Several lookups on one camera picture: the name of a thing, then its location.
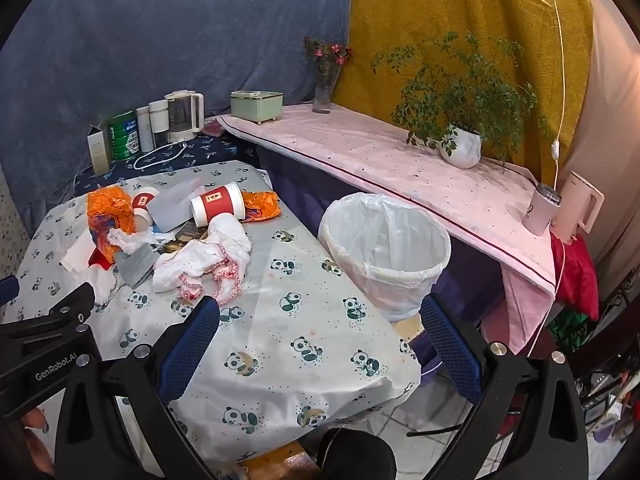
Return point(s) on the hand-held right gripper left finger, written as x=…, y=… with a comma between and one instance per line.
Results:
x=192, y=340

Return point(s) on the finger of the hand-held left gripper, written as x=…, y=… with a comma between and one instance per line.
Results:
x=7, y=288
x=65, y=307

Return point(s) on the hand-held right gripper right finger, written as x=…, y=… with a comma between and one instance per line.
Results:
x=450, y=350

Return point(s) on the white paper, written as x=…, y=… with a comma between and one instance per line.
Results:
x=77, y=255

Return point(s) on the red paper packet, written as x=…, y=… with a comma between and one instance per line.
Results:
x=96, y=259

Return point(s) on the white bin with plastic liner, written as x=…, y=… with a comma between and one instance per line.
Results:
x=385, y=270

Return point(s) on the person's left hand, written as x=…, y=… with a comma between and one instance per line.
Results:
x=37, y=425

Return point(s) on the flat white tissue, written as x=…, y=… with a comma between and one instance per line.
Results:
x=102, y=281

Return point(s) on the white cloth with pink trim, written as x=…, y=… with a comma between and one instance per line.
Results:
x=200, y=260

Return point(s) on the crumpled white tissue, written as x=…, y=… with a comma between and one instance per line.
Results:
x=127, y=241

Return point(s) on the brown gold wrapper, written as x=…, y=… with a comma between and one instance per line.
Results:
x=187, y=234

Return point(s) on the orange printed plastic bag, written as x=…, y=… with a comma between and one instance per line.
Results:
x=102, y=205

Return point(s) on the panda print tablecloth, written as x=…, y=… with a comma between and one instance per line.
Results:
x=300, y=300

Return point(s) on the green cloth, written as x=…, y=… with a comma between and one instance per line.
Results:
x=567, y=327

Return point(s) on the small red paper cup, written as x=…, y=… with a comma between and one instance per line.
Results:
x=142, y=199

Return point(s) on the white printed sheet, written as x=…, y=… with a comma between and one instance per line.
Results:
x=172, y=205

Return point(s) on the large red paper cup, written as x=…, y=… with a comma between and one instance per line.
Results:
x=220, y=202

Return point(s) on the person's leg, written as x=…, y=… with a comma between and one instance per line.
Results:
x=352, y=455

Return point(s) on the red cloth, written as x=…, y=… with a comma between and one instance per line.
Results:
x=575, y=275

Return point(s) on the small orange plastic bag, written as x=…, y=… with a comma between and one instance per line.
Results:
x=262, y=205

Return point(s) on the beige carton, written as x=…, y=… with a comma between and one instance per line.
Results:
x=99, y=152

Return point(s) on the white cup on right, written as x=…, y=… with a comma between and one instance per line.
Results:
x=539, y=212

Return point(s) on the assorted clutter pile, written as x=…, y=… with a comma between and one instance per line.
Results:
x=610, y=400

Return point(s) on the green can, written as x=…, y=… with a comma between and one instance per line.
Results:
x=122, y=135

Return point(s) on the dark purple cloth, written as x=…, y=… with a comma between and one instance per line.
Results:
x=295, y=185

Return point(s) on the pink shelf cloth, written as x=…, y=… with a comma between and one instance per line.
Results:
x=400, y=170

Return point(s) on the dark blue floral cloth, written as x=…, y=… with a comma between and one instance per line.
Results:
x=210, y=152

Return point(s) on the pink kettle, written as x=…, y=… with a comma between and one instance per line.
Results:
x=577, y=205

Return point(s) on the white bottle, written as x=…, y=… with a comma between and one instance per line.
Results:
x=144, y=130

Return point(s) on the white ceramic pot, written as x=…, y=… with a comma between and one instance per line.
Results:
x=462, y=149

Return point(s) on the white tumbler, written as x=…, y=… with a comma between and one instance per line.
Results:
x=159, y=120

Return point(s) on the pink folded cloth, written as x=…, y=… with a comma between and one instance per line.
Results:
x=212, y=128

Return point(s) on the clear electric kettle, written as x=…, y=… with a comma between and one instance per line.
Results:
x=181, y=117

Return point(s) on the pale green box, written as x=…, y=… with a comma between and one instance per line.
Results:
x=256, y=106

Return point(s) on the green leafy plant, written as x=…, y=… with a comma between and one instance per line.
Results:
x=450, y=90

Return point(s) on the glass vase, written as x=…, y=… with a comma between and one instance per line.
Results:
x=322, y=92

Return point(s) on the blue backdrop cloth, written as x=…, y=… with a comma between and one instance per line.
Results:
x=150, y=35

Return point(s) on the beige curtain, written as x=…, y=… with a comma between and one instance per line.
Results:
x=615, y=110

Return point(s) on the pink flower bunch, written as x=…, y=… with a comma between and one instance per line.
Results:
x=332, y=51

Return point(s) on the yellow backdrop cloth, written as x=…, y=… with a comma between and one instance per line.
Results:
x=425, y=0

